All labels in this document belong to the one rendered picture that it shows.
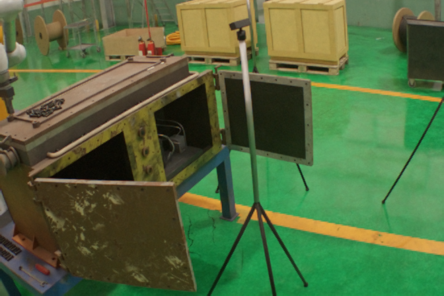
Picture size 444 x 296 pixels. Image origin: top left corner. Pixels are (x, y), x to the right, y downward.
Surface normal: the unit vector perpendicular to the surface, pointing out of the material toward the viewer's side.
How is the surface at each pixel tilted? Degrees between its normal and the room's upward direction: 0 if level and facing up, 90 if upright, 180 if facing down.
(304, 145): 90
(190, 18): 90
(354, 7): 90
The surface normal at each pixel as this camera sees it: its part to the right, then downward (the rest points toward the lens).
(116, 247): -0.17, 0.44
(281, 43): -0.51, 0.41
